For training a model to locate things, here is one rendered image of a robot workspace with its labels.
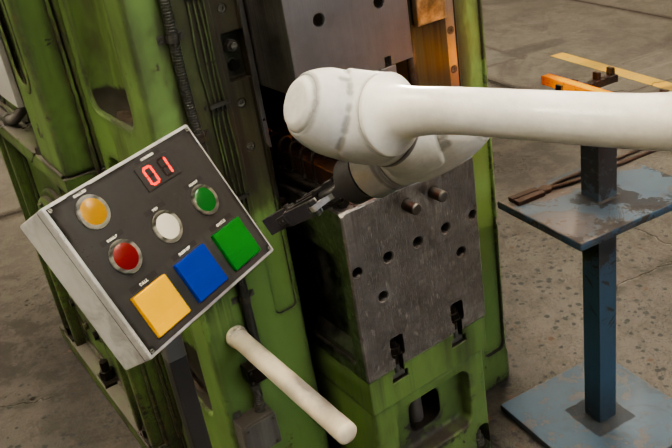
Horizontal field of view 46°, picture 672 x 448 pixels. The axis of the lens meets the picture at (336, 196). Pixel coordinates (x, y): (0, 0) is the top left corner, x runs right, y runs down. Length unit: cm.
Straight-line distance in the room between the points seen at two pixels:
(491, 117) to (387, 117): 12
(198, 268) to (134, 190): 17
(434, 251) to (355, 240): 24
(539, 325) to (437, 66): 116
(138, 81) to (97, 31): 36
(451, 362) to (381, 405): 22
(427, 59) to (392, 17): 29
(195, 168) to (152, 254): 20
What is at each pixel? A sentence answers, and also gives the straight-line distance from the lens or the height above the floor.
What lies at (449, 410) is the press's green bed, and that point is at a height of 19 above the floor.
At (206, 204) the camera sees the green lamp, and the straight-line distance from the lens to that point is 139.
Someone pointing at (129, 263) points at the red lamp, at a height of 108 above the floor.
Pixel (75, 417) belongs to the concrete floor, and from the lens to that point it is 286.
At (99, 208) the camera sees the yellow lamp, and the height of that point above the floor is 116.
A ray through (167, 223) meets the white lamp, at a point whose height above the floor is 109.
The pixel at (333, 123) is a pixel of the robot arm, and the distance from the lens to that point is 92.
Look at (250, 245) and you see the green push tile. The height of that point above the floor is 99.
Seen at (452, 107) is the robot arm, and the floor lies 135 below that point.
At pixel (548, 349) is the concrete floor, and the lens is 271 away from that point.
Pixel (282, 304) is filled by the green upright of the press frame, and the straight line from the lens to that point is 190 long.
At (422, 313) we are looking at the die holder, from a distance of 189.
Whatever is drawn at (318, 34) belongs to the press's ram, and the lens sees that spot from 159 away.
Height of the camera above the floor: 165
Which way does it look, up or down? 25 degrees down
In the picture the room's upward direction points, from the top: 9 degrees counter-clockwise
